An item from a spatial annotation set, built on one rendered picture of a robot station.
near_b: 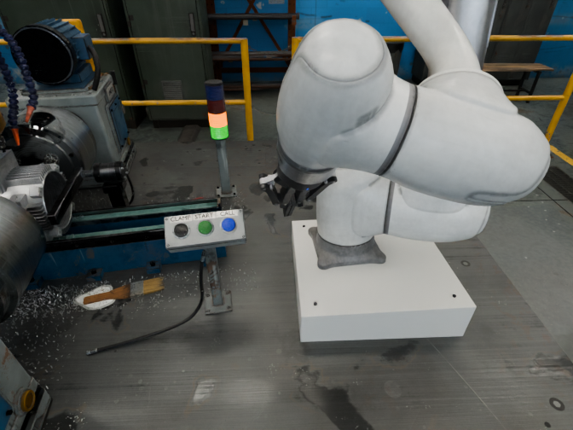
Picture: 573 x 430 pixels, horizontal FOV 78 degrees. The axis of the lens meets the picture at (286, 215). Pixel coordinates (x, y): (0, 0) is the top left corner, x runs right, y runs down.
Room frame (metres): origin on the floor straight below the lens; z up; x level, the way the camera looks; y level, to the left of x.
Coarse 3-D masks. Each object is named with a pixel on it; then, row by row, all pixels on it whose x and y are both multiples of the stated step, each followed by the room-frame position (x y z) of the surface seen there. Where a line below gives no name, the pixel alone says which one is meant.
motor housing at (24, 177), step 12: (24, 168) 0.79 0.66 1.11; (36, 168) 0.79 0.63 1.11; (48, 168) 0.82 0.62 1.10; (12, 180) 0.74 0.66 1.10; (24, 180) 0.75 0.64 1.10; (36, 180) 0.75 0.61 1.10; (48, 180) 0.85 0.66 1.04; (60, 180) 0.86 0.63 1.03; (12, 192) 0.73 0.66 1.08; (24, 192) 0.73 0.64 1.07; (48, 192) 0.85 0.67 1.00; (60, 192) 0.86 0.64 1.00; (36, 204) 0.71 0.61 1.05; (48, 204) 0.84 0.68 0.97; (36, 216) 0.70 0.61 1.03; (48, 228) 0.70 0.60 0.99; (60, 228) 0.74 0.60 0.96
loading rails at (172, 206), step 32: (96, 224) 0.83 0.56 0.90; (128, 224) 0.85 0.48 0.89; (160, 224) 0.81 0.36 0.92; (64, 256) 0.72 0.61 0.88; (96, 256) 0.74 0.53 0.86; (128, 256) 0.75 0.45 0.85; (160, 256) 0.77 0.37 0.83; (192, 256) 0.78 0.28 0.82; (224, 256) 0.80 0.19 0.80; (32, 288) 0.67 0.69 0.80
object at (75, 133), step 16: (48, 112) 1.06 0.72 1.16; (64, 112) 1.10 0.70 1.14; (32, 128) 0.94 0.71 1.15; (48, 128) 0.96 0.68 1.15; (64, 128) 1.01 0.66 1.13; (80, 128) 1.07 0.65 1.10; (32, 144) 0.93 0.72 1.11; (48, 144) 0.94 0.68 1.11; (64, 144) 0.95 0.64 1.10; (80, 144) 1.01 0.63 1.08; (32, 160) 0.93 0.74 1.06; (48, 160) 0.91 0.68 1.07; (64, 160) 0.95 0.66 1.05; (80, 160) 0.96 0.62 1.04; (64, 176) 0.94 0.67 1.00
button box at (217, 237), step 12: (180, 216) 0.62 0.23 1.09; (192, 216) 0.62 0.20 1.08; (204, 216) 0.62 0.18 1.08; (216, 216) 0.63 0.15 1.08; (228, 216) 0.63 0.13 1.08; (240, 216) 0.63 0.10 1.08; (168, 228) 0.60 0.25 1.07; (192, 228) 0.60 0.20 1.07; (216, 228) 0.61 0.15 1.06; (240, 228) 0.61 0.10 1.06; (168, 240) 0.58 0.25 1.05; (180, 240) 0.58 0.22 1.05; (192, 240) 0.58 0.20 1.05; (204, 240) 0.58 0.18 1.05; (216, 240) 0.59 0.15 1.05; (228, 240) 0.59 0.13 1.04; (240, 240) 0.60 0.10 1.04
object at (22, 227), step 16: (0, 208) 0.59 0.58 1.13; (16, 208) 0.61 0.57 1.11; (0, 224) 0.55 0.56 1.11; (16, 224) 0.58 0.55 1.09; (32, 224) 0.61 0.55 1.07; (0, 240) 0.52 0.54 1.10; (16, 240) 0.55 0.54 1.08; (32, 240) 0.58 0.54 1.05; (0, 256) 0.49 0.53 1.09; (16, 256) 0.52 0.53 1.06; (32, 256) 0.56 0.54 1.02; (0, 272) 0.47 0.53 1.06; (16, 272) 0.49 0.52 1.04; (32, 272) 0.55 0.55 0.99; (0, 288) 0.45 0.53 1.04; (16, 288) 0.47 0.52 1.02; (0, 304) 0.44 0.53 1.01; (16, 304) 0.47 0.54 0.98; (0, 320) 0.44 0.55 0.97
